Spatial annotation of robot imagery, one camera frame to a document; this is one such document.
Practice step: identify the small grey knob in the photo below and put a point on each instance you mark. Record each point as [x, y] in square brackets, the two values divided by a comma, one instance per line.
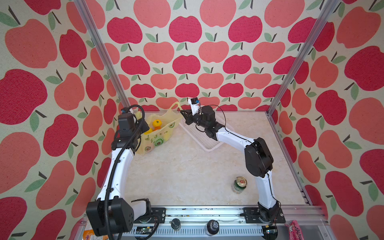
[175, 224]

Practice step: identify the aluminium corner post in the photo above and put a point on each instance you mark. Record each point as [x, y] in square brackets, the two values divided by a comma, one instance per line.
[319, 25]
[90, 24]

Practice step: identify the yellow elongated toy fruit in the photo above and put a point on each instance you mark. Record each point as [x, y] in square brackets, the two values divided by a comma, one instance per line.
[149, 131]

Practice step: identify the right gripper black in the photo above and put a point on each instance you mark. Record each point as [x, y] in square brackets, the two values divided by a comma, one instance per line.
[188, 116]

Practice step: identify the small yellow toy fruit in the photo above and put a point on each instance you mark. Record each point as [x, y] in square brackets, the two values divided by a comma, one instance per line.
[157, 124]

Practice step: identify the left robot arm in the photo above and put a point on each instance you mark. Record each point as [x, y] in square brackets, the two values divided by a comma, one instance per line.
[110, 214]

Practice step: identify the yellow plastic bag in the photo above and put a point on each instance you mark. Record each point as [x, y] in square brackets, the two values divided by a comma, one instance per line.
[161, 129]

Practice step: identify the pink snack packet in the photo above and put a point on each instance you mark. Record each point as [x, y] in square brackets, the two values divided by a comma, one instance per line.
[295, 232]

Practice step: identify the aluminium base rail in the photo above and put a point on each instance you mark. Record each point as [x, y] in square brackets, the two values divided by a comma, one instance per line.
[229, 223]

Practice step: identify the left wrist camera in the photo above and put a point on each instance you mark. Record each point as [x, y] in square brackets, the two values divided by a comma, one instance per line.
[127, 110]

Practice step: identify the orange snack packet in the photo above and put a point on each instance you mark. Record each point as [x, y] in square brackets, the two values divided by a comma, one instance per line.
[90, 235]

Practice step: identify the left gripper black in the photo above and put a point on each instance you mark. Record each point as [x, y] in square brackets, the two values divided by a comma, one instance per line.
[145, 127]

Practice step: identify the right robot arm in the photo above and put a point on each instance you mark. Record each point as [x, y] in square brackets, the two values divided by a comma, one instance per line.
[258, 158]

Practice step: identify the white plastic basket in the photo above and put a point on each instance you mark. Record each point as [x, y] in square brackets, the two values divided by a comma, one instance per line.
[206, 143]

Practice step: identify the green drink can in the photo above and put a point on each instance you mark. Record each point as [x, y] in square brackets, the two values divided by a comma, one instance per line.
[239, 185]

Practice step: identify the left aluminium corner post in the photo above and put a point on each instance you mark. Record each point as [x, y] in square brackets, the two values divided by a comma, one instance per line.
[90, 24]

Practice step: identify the right aluminium corner post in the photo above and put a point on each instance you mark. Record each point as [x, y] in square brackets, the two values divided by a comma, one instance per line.
[319, 25]

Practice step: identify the black round knob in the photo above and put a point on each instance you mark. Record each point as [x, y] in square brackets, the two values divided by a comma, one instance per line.
[212, 227]

